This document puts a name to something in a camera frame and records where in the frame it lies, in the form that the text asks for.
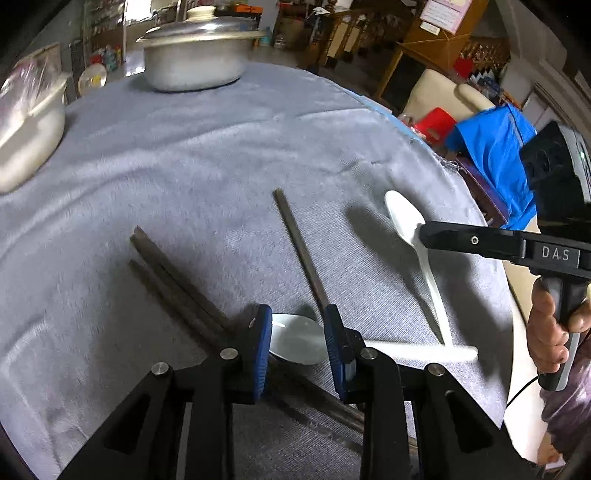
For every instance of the brown wooden cabinet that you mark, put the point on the brown wooden cabinet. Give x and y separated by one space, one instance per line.
415 60

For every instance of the aluminium cooking pot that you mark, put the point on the aluminium cooking pot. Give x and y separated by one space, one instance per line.
194 69

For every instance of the person's purple patterned clothing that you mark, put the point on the person's purple patterned clothing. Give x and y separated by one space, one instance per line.
568 410

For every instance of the red plastic stool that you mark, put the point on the red plastic stool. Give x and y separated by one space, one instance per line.
436 122

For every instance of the person's right hand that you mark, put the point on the person's right hand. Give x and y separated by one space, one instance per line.
545 327

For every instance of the white plastic basin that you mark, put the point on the white plastic basin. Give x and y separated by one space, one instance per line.
27 138

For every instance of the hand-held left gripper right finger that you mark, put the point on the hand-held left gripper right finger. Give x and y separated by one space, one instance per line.
334 355

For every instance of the bright blue fabric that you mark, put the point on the bright blue fabric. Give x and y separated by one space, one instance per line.
494 152

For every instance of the white plastic spoon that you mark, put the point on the white plastic spoon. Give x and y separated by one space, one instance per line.
401 217
295 339

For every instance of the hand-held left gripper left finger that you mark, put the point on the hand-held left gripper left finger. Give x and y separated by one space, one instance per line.
263 350

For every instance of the beige chair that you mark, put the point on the beige chair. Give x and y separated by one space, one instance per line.
434 92

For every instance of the light carved wooden chair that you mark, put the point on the light carved wooden chair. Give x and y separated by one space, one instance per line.
341 37

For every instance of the wall calendar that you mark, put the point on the wall calendar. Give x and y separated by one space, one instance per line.
445 14

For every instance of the light blue under cloth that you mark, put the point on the light blue under cloth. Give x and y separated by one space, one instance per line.
385 110

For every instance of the grey tablecloth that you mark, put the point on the grey tablecloth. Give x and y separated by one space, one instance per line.
184 161

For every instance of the white round dish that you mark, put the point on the white round dish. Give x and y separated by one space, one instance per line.
92 79

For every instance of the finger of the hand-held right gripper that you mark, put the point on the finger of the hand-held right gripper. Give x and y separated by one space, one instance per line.
471 241

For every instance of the aluminium pot lid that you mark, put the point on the aluminium pot lid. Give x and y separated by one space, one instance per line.
203 27

